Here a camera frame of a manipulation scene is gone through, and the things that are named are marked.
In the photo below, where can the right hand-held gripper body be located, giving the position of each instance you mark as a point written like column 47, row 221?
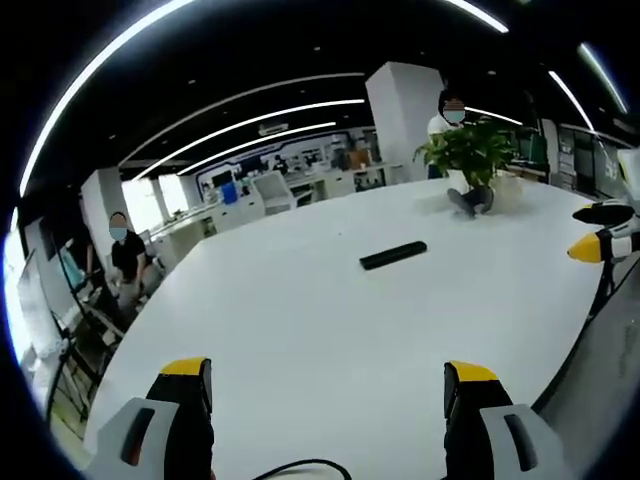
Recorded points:
column 631, row 172

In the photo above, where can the white square pillar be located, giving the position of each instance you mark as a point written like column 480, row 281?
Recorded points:
column 402, row 115

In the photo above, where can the green potted plant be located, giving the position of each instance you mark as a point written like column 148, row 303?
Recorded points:
column 470, row 155

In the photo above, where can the blue box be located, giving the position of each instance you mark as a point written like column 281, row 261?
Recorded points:
column 228, row 192

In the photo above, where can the white office chair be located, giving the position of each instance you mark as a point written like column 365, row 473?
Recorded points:
column 274, row 192

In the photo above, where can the black remote control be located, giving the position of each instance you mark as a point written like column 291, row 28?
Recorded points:
column 393, row 255

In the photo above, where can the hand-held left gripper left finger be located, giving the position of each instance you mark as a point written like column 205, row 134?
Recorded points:
column 170, row 425

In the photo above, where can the black metal cart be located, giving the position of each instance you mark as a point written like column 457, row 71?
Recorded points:
column 82, row 320

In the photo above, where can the white counter desk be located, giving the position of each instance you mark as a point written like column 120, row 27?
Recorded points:
column 200, row 220

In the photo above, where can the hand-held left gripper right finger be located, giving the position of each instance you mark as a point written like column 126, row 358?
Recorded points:
column 480, row 425

